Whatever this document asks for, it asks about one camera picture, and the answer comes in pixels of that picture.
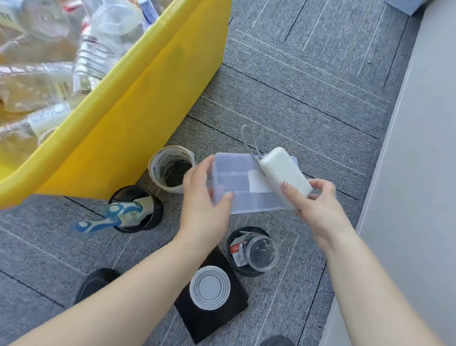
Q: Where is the person's right hand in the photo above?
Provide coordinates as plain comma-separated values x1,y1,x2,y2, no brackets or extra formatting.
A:
274,174,361,251

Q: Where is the person's left hand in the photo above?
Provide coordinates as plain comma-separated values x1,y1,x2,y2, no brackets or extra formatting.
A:
174,151,239,258

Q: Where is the clear tape roll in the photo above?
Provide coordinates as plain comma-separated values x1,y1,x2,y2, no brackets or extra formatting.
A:
156,183,184,196
148,170,187,194

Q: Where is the black mesh pen holder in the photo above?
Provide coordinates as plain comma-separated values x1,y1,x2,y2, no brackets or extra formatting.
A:
223,223,284,280
104,181,167,238

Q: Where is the clear compartment box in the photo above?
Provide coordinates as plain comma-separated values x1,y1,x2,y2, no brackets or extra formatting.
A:
202,147,304,223

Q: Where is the white power bank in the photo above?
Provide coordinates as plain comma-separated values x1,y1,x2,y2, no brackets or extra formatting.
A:
232,124,320,214

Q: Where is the small clear round jar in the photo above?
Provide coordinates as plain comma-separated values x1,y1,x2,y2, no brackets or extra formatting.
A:
237,230,282,274

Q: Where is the white paper tape roll cup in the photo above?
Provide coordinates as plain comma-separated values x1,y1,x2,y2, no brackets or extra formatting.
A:
145,142,198,195

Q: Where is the blue white toothbrush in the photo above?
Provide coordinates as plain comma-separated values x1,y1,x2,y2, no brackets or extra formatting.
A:
73,202,126,238
103,191,156,228

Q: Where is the black notebook white circle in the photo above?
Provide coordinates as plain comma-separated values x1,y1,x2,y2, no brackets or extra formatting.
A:
169,241,256,346

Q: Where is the yellow plastic bin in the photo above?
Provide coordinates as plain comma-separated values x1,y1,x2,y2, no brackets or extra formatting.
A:
0,0,235,241

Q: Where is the cluster of discarded bottles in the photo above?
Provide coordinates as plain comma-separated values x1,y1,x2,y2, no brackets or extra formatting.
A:
0,0,195,162

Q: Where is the person's right forearm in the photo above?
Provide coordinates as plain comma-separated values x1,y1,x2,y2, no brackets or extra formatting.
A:
314,227,456,346

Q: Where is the person's left forearm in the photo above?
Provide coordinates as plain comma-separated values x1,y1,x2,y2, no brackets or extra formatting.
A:
7,217,221,346

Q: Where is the person's left black shoe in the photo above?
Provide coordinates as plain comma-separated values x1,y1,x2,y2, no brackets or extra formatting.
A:
73,264,123,311

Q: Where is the blue green flat box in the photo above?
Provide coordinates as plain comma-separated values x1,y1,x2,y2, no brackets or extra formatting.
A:
384,0,431,18

